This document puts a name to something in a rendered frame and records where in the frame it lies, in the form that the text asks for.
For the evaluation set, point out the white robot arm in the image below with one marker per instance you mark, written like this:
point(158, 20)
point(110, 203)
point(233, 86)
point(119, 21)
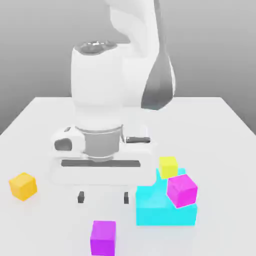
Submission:
point(96, 80)

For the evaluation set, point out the small yellow cube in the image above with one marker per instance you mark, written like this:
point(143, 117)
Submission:
point(168, 167)

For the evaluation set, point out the small purple cube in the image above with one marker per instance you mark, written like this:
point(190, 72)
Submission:
point(103, 238)

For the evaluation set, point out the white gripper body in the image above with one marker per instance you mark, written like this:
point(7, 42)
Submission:
point(100, 175)

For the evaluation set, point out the small magenta cube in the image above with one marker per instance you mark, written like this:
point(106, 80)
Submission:
point(182, 191)

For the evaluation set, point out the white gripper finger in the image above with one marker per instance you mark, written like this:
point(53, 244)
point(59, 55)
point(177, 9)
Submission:
point(81, 197)
point(126, 198)

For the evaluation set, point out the large cyan box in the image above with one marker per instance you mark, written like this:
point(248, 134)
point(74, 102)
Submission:
point(154, 212)

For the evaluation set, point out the small orange cube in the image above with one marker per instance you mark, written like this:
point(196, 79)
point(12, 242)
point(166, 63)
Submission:
point(23, 187)

